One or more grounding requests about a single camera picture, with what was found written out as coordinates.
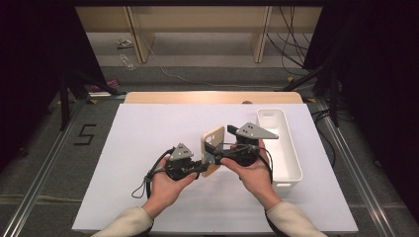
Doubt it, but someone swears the aluminium floor rail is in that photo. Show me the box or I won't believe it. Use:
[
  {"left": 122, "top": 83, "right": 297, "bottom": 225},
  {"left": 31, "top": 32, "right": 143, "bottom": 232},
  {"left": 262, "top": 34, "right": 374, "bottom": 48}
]
[
  {"left": 315, "top": 98, "right": 398, "bottom": 237},
  {"left": 0, "top": 98, "right": 87, "bottom": 237}
]

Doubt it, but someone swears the hand-held gripper cable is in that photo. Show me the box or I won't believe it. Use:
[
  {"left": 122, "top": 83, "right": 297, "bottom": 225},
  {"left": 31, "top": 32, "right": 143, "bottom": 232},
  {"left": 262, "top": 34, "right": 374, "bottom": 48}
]
[
  {"left": 258, "top": 146, "right": 275, "bottom": 184},
  {"left": 130, "top": 147, "right": 176, "bottom": 200}
]

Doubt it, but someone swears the small grey floor clutter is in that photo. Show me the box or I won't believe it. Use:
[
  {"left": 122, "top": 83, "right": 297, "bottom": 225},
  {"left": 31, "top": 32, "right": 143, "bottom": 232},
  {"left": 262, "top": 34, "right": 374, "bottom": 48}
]
[{"left": 116, "top": 38, "right": 134, "bottom": 50}]

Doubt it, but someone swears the light wooden shelf unit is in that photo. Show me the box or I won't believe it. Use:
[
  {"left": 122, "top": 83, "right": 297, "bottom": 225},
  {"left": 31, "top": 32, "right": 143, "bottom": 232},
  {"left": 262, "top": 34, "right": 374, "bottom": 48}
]
[{"left": 75, "top": 5, "right": 323, "bottom": 64}]

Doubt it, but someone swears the beige painted phone case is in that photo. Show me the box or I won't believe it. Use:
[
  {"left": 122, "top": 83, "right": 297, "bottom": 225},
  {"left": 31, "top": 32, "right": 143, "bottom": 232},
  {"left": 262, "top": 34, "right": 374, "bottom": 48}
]
[{"left": 201, "top": 125, "right": 226, "bottom": 179}]

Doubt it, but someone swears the black metal stand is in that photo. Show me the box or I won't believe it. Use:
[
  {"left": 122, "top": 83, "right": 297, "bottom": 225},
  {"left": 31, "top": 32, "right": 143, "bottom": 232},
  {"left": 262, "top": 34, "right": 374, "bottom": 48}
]
[
  {"left": 282, "top": 63, "right": 341, "bottom": 128},
  {"left": 58, "top": 63, "right": 127, "bottom": 131}
]

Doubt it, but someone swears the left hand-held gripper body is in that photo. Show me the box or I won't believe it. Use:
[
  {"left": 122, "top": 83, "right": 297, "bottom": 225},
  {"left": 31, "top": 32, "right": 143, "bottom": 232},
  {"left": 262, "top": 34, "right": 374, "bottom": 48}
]
[{"left": 163, "top": 142, "right": 203, "bottom": 182}]

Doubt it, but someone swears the light wooden table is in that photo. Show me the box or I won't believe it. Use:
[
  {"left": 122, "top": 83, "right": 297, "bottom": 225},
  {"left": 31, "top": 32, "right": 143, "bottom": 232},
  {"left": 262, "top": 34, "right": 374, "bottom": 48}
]
[{"left": 124, "top": 91, "right": 304, "bottom": 106}]

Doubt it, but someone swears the white plastic bin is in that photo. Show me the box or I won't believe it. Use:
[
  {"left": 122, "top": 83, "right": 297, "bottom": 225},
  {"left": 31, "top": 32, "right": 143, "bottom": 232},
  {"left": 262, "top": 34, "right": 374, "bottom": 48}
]
[{"left": 256, "top": 108, "right": 303, "bottom": 194}]

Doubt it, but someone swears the person's left hand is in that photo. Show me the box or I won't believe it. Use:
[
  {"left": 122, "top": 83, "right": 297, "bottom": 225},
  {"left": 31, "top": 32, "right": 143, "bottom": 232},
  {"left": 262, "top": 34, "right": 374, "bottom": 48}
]
[{"left": 141, "top": 155, "right": 199, "bottom": 220}]

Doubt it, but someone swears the black floor cable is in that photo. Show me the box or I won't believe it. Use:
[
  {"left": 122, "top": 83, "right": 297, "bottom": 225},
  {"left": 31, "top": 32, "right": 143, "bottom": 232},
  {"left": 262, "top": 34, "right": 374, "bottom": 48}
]
[{"left": 310, "top": 108, "right": 338, "bottom": 169}]

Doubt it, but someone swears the clear plastic piece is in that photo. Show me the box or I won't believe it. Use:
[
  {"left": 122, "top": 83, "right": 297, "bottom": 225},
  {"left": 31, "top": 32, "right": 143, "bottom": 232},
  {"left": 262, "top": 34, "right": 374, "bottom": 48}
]
[{"left": 119, "top": 53, "right": 136, "bottom": 72}]

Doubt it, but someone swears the white table mat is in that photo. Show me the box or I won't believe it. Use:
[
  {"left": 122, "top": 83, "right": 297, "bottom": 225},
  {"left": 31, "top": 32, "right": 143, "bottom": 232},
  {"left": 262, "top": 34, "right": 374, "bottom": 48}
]
[{"left": 71, "top": 103, "right": 360, "bottom": 233}]

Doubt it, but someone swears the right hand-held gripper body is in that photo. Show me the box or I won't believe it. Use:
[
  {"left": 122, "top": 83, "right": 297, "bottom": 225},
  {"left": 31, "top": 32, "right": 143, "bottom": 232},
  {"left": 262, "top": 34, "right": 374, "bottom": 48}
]
[{"left": 213, "top": 121, "right": 280, "bottom": 168}]

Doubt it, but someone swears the person's right hand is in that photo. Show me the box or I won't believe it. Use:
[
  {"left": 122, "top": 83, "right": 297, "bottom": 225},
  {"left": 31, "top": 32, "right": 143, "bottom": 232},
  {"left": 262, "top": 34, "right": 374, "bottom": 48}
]
[{"left": 219, "top": 139, "right": 283, "bottom": 210}]

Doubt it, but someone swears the bundle of black cables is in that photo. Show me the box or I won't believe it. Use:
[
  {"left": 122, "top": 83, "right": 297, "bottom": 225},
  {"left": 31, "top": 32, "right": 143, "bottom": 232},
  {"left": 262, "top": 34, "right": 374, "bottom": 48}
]
[{"left": 266, "top": 5, "right": 314, "bottom": 77}]

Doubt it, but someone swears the pink floor item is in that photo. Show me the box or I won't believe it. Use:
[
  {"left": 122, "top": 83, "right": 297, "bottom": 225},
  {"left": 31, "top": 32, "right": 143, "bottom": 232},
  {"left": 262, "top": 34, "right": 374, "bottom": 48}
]
[{"left": 91, "top": 78, "right": 120, "bottom": 93}]

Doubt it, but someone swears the left hand-held gripper cable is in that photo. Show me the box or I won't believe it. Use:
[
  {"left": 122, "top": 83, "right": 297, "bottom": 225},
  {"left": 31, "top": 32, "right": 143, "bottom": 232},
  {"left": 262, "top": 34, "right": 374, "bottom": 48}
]
[{"left": 130, "top": 147, "right": 176, "bottom": 200}]

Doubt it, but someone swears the right hand-held gripper cable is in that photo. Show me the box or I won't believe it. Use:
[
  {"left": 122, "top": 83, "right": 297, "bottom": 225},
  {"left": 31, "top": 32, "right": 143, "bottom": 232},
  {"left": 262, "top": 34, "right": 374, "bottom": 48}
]
[{"left": 258, "top": 146, "right": 275, "bottom": 184}]

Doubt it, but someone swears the black curtain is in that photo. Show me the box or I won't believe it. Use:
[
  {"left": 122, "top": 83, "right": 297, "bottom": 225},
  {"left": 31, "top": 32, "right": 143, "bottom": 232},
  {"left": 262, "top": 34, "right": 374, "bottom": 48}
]
[
  {"left": 301, "top": 0, "right": 419, "bottom": 218},
  {"left": 0, "top": 0, "right": 111, "bottom": 172}
]

